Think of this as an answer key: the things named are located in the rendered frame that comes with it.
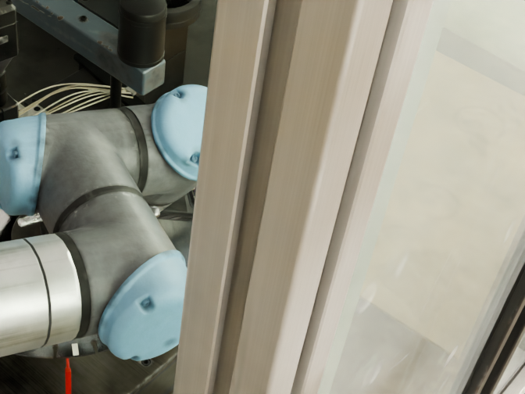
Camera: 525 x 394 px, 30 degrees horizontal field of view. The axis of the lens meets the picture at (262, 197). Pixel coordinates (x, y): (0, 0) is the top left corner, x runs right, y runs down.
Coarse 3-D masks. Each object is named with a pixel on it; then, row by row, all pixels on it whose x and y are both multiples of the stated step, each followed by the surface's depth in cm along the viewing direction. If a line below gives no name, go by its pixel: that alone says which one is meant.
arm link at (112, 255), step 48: (96, 192) 70; (48, 240) 66; (96, 240) 67; (144, 240) 68; (0, 288) 62; (48, 288) 63; (96, 288) 65; (144, 288) 65; (0, 336) 62; (48, 336) 64; (144, 336) 67
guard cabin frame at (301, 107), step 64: (256, 0) 26; (320, 0) 25; (384, 0) 25; (256, 64) 27; (320, 64) 26; (384, 64) 28; (256, 128) 30; (320, 128) 27; (384, 128) 30; (256, 192) 32; (320, 192) 29; (192, 256) 34; (256, 256) 32; (320, 256) 32; (192, 320) 37; (256, 320) 34; (320, 320) 36; (512, 320) 86; (192, 384) 39; (256, 384) 36; (512, 384) 126
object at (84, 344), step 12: (0, 216) 114; (12, 216) 114; (0, 228) 113; (168, 228) 116; (180, 228) 116; (0, 240) 111; (180, 240) 115; (180, 252) 114; (96, 336) 104; (48, 348) 102; (60, 348) 102; (84, 348) 103; (108, 348) 103
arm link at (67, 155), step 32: (0, 128) 74; (32, 128) 74; (64, 128) 75; (96, 128) 76; (128, 128) 77; (0, 160) 74; (32, 160) 72; (64, 160) 73; (96, 160) 73; (128, 160) 77; (0, 192) 75; (32, 192) 73; (64, 192) 71
